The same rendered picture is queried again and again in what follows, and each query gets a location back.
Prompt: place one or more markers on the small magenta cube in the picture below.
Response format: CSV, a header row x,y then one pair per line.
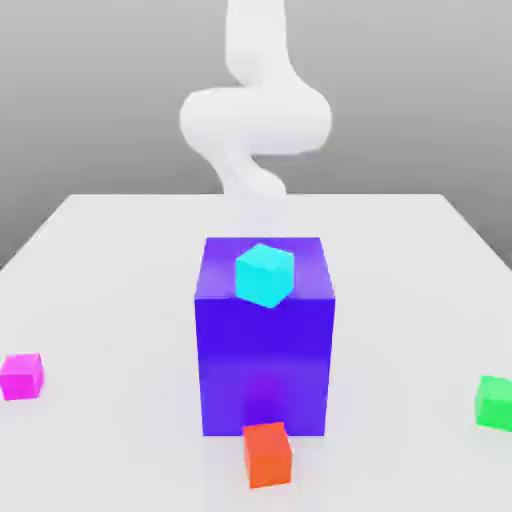
x,y
20,376

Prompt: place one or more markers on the small orange cube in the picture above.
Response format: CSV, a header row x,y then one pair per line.
x,y
268,456

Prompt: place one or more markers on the small green cube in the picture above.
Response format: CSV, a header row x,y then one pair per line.
x,y
495,402

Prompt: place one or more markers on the large purple box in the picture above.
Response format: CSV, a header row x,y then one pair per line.
x,y
264,360

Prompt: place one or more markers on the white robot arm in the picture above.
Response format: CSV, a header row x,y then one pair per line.
x,y
256,120

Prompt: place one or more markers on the small cyan cube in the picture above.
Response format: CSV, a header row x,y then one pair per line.
x,y
264,276

